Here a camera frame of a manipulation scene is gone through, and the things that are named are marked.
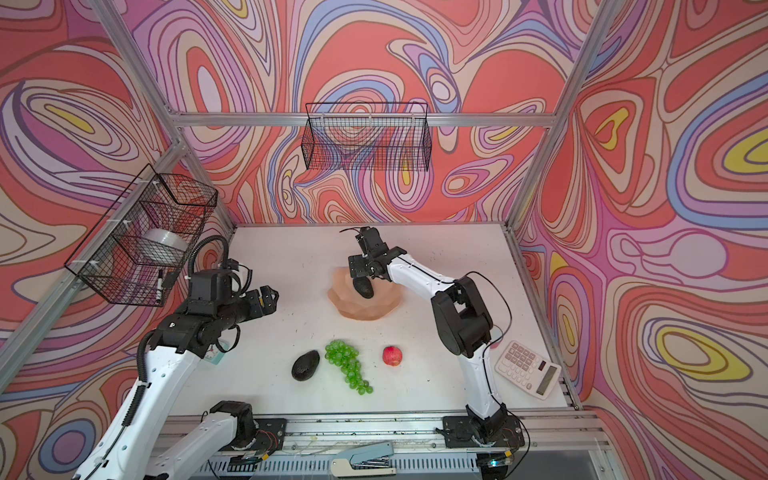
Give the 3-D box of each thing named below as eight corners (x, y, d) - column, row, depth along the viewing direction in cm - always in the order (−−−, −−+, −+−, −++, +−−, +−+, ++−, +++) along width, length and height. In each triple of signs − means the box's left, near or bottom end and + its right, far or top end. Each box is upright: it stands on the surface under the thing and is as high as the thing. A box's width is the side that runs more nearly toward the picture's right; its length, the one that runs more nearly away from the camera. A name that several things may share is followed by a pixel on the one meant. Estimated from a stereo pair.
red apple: (382, 366, 86) (382, 361, 82) (382, 351, 89) (382, 345, 85) (402, 366, 86) (402, 361, 82) (401, 351, 89) (402, 345, 85)
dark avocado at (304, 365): (291, 378, 84) (287, 373, 81) (304, 351, 89) (301, 346, 86) (308, 383, 83) (305, 379, 80) (320, 356, 88) (318, 351, 85)
